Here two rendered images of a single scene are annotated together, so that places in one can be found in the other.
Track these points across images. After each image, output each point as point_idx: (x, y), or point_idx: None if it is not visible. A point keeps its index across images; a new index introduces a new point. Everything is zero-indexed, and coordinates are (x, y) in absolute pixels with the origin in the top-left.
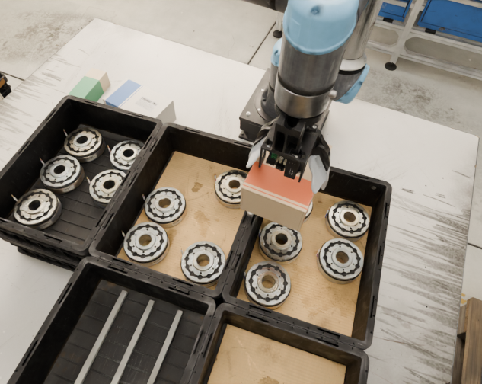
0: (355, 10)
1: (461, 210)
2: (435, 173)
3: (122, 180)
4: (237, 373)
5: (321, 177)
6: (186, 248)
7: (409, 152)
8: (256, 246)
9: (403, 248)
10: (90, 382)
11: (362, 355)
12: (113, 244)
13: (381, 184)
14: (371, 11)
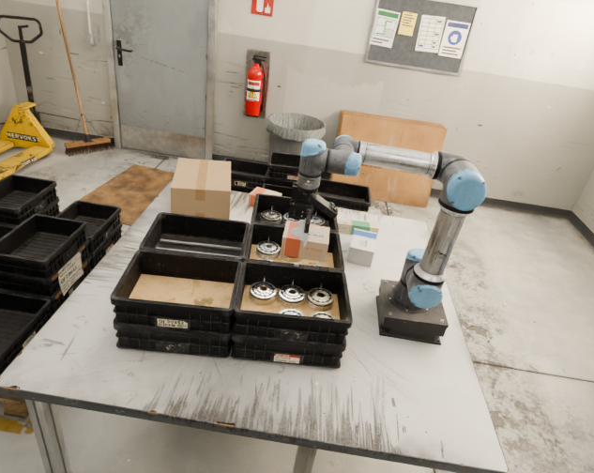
0: (312, 147)
1: (397, 446)
2: (427, 425)
3: None
4: (212, 289)
5: (300, 234)
6: None
7: (438, 404)
8: None
9: (333, 398)
10: (197, 248)
11: (230, 308)
12: (261, 237)
13: (348, 317)
14: (434, 239)
